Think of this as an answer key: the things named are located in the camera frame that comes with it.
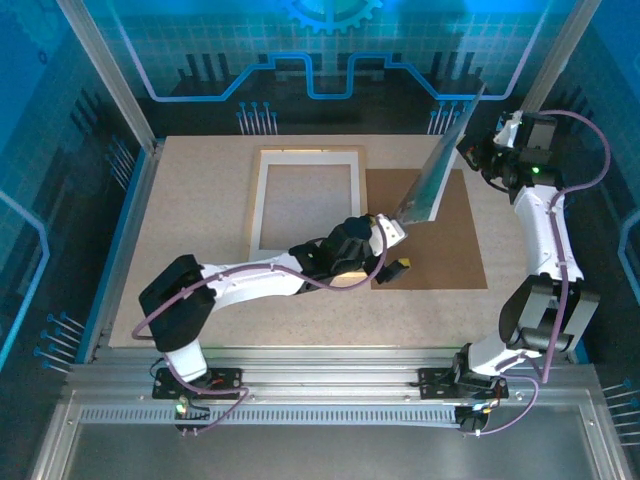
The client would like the landscape photo print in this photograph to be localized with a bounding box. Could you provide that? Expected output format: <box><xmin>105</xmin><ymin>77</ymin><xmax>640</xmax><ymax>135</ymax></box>
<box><xmin>397</xmin><ymin>82</ymin><xmax>489</xmax><ymax>226</ymax></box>

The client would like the brown backing board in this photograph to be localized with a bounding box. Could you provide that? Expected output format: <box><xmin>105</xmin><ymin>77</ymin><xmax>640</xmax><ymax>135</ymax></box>
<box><xmin>364</xmin><ymin>168</ymin><xmax>490</xmax><ymax>292</ymax></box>

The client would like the white mat board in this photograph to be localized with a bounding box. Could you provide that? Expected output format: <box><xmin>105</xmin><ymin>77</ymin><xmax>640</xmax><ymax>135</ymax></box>
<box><xmin>248</xmin><ymin>148</ymin><xmax>362</xmax><ymax>264</ymax></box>

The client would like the light wooden picture frame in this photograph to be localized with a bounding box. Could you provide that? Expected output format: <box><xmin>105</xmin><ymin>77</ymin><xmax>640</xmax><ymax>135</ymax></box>
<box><xmin>244</xmin><ymin>144</ymin><xmax>374</xmax><ymax>280</ymax></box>

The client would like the black round connector puck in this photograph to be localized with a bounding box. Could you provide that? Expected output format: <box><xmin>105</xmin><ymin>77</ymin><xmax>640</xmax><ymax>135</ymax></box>
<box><xmin>455</xmin><ymin>403</ymin><xmax>496</xmax><ymax>437</ymax></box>

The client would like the steel bottom plate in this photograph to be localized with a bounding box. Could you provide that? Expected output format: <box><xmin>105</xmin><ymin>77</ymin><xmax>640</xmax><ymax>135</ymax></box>
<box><xmin>32</xmin><ymin>399</ymin><xmax>634</xmax><ymax>480</ymax></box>

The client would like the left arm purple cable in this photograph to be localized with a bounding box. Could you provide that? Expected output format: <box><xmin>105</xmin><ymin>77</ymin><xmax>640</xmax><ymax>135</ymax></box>
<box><xmin>131</xmin><ymin>219</ymin><xmax>390</xmax><ymax>437</ymax></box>

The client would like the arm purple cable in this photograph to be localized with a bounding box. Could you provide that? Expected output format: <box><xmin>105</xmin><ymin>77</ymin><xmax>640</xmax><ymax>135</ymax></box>
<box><xmin>467</xmin><ymin>109</ymin><xmax>612</xmax><ymax>436</ymax></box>
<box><xmin>131</xmin><ymin>219</ymin><xmax>390</xmax><ymax>437</ymax></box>

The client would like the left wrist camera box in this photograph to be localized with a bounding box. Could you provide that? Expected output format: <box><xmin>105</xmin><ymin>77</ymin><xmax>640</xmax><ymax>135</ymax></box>
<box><xmin>373</xmin><ymin>213</ymin><xmax>407</xmax><ymax>247</ymax></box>

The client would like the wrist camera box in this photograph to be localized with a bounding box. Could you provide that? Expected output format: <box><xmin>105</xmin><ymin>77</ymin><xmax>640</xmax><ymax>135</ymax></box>
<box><xmin>373</xmin><ymin>213</ymin><xmax>407</xmax><ymax>247</ymax></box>
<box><xmin>494</xmin><ymin>112</ymin><xmax>524</xmax><ymax>147</ymax></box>

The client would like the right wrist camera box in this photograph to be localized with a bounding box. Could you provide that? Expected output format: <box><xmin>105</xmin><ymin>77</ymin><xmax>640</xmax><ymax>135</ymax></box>
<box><xmin>494</xmin><ymin>112</ymin><xmax>524</xmax><ymax>147</ymax></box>

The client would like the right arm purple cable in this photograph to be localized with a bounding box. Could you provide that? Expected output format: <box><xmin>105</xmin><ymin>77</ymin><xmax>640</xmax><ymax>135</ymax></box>
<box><xmin>467</xmin><ymin>109</ymin><xmax>612</xmax><ymax>436</ymax></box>

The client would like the aluminium corner post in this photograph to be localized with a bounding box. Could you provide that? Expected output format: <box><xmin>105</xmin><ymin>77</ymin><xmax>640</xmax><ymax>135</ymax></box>
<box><xmin>55</xmin><ymin>0</ymin><xmax>160</xmax><ymax>154</ymax></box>
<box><xmin>502</xmin><ymin>0</ymin><xmax>604</xmax><ymax>155</ymax></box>

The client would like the aluminium table side rail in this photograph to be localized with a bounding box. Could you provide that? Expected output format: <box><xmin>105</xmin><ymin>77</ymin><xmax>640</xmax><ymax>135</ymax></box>
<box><xmin>502</xmin><ymin>139</ymin><xmax>591</xmax><ymax>364</ymax></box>
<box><xmin>82</xmin><ymin>142</ymin><xmax>164</xmax><ymax>364</ymax></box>

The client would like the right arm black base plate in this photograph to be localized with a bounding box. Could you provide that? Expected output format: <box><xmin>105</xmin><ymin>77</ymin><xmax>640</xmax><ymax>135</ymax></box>
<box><xmin>417</xmin><ymin>367</ymin><xmax>511</xmax><ymax>401</ymax></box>

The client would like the long aluminium mounting rail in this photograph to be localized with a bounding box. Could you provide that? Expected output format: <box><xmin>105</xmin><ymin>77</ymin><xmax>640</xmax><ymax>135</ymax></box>
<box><xmin>63</xmin><ymin>348</ymin><xmax>604</xmax><ymax>401</ymax></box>

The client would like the grey slotted cable duct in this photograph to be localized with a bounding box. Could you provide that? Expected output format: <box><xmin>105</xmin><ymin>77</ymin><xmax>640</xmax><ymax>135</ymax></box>
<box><xmin>77</xmin><ymin>405</ymin><xmax>464</xmax><ymax>427</ymax></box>

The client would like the black connector bracket green light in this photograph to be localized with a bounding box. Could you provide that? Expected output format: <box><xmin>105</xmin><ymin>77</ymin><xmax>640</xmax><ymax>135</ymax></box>
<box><xmin>172</xmin><ymin>393</ymin><xmax>212</xmax><ymax>437</ymax></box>

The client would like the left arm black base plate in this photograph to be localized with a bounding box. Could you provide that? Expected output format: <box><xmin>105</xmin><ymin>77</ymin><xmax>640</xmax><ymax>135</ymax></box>
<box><xmin>151</xmin><ymin>367</ymin><xmax>247</xmax><ymax>401</ymax></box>

